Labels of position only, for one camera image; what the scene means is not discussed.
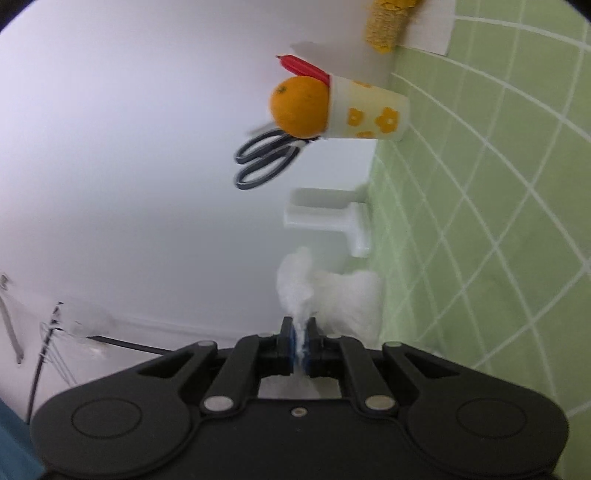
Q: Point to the white paper towel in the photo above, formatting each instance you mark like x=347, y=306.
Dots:
x=332, y=300

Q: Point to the teal cloth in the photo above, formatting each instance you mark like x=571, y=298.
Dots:
x=16, y=443

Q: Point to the half-eaten corn cob on skewer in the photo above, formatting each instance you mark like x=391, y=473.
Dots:
x=388, y=27

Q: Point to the white plastic handheld device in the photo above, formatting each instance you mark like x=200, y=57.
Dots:
x=318, y=217

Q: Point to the red chili pepper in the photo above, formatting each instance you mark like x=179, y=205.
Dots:
x=300, y=66

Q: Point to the flower print paper cup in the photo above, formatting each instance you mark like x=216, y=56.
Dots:
x=369, y=110

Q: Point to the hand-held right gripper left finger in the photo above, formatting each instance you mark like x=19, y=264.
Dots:
x=290, y=355

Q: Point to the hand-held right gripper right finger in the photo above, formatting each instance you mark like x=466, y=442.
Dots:
x=310, y=360

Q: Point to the green checkered tablecloth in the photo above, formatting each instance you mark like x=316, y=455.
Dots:
x=485, y=207

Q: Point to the white napkin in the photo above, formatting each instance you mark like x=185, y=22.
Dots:
x=429, y=27

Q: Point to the orange fruit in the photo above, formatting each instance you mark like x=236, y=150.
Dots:
x=298, y=106

